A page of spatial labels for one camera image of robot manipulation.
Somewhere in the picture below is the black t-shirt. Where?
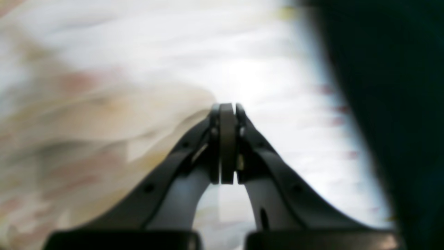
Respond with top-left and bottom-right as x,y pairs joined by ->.
305,0 -> 444,250

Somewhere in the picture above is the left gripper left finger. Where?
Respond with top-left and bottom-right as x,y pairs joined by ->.
43,104 -> 229,250

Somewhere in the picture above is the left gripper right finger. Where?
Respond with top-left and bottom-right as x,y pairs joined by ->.
235,104 -> 399,250

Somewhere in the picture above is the terrazzo pattern tablecloth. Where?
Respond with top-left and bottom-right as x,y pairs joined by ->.
1,0 -> 395,250

